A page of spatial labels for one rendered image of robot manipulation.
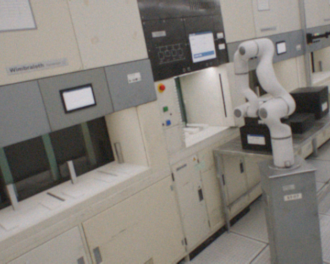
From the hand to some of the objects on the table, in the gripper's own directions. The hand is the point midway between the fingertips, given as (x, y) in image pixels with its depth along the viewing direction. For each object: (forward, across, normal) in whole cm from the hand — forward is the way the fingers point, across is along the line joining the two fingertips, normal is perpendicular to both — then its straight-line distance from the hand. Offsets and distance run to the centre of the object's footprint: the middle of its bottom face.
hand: (261, 102), depth 232 cm
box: (+87, +4, +33) cm, 93 cm away
